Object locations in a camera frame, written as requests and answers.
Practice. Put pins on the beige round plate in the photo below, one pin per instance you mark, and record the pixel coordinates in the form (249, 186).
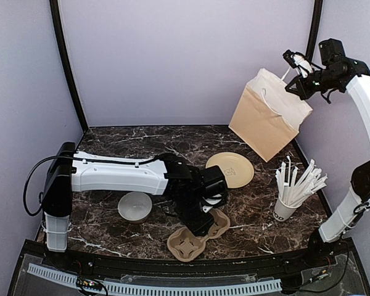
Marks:
(238, 170)

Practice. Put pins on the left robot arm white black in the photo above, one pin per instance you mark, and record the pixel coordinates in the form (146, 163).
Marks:
(195, 192)

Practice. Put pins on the left black frame post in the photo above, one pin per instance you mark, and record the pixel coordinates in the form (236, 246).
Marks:
(65, 61)

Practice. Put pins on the black front rail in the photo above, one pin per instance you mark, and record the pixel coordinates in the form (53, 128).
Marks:
(290, 266)

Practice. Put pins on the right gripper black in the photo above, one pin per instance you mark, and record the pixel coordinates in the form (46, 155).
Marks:
(303, 91)

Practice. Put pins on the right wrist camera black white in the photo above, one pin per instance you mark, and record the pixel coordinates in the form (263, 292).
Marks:
(298, 61)

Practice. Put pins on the brown paper bag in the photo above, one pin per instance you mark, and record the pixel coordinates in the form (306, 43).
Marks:
(267, 117)

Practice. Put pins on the brown cardboard cup carrier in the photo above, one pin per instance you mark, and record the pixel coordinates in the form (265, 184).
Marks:
(185, 246)

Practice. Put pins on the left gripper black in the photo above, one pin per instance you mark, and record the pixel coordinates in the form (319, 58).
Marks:
(199, 227)

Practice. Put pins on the white slotted cable duct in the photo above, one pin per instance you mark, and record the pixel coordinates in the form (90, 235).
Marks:
(157, 288)

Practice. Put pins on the small green circuit board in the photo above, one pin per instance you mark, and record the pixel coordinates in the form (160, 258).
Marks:
(88, 284)

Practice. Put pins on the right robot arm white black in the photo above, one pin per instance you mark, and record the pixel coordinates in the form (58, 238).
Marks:
(346, 75)

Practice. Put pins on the white wrapped straw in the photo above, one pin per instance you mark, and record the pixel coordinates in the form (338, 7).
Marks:
(286, 175)
(278, 179)
(297, 188)
(292, 185)
(313, 182)

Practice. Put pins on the white paper cup holder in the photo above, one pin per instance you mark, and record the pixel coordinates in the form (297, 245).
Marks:
(282, 212)

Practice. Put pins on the black frame post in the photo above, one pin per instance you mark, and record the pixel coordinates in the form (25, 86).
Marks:
(314, 28)
(65, 61)

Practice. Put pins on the white ceramic bowl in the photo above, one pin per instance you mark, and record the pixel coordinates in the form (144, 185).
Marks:
(135, 207)

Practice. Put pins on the right black frame post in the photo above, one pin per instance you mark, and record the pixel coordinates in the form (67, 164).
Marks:
(314, 28)

